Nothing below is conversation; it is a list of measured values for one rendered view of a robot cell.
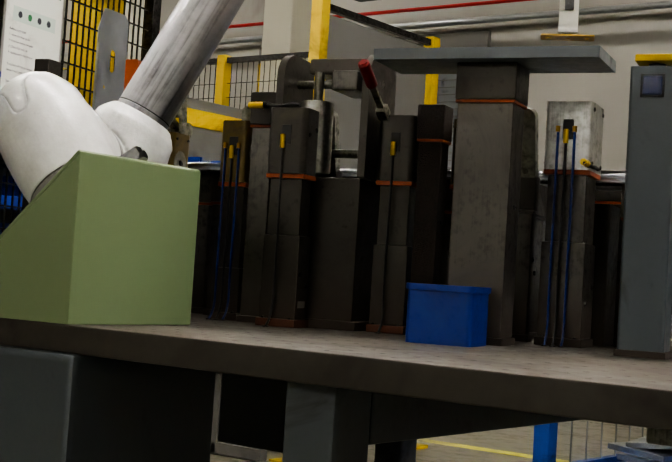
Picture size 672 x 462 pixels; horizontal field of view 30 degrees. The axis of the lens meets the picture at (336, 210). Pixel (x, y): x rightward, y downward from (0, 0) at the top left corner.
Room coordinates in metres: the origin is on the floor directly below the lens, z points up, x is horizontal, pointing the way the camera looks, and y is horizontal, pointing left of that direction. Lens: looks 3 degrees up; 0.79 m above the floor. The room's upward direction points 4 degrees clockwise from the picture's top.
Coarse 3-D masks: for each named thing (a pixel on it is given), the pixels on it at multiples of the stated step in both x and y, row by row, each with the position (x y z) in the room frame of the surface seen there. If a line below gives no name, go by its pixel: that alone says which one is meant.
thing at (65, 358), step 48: (0, 384) 1.84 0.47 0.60; (48, 384) 1.78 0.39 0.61; (96, 384) 1.79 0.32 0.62; (144, 384) 1.86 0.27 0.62; (192, 384) 1.95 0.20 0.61; (0, 432) 1.84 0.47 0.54; (48, 432) 1.77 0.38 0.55; (96, 432) 1.79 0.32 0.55; (144, 432) 1.87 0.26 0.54; (192, 432) 1.95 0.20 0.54
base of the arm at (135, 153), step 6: (132, 150) 1.92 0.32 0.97; (138, 150) 1.94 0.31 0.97; (144, 150) 1.93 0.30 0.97; (120, 156) 1.92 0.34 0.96; (126, 156) 1.92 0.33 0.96; (132, 156) 1.91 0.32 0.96; (138, 156) 1.94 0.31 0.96; (144, 156) 1.93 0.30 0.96; (60, 168) 1.91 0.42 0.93; (54, 174) 1.91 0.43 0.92; (48, 180) 1.91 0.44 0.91; (42, 186) 1.91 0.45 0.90; (36, 192) 1.92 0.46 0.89
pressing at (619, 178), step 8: (192, 168) 2.49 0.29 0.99; (200, 168) 2.48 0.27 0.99; (208, 168) 2.48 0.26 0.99; (216, 168) 2.47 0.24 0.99; (344, 176) 2.56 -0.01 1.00; (352, 176) 2.42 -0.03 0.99; (448, 176) 2.29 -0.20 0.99; (544, 176) 2.22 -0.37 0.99; (608, 176) 2.18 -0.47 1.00; (616, 176) 2.17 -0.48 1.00; (624, 176) 2.17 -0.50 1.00; (544, 184) 2.41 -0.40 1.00; (600, 184) 2.36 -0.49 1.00; (608, 184) 2.35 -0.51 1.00; (616, 184) 2.34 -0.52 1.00
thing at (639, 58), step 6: (636, 54) 1.90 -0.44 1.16; (642, 54) 1.89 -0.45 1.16; (648, 54) 1.89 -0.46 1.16; (654, 54) 1.89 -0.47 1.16; (660, 54) 1.88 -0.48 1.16; (666, 54) 1.88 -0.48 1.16; (636, 60) 1.90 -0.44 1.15; (642, 60) 1.89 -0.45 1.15; (648, 60) 1.89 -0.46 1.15; (654, 60) 1.89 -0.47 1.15; (660, 60) 1.88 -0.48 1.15; (666, 60) 1.88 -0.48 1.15
